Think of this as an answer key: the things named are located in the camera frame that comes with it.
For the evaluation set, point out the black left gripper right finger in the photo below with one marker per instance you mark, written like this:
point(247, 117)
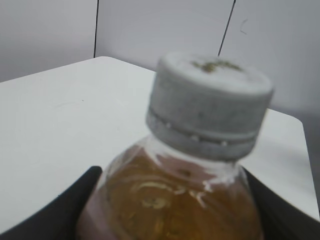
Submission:
point(279, 219)

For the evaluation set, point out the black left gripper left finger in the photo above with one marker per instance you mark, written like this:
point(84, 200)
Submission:
point(58, 219)

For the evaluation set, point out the peach oolong tea bottle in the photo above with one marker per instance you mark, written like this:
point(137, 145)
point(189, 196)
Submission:
point(153, 192)

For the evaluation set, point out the grey bottle cap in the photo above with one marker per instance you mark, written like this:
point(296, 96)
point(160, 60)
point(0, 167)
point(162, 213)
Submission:
point(207, 106)

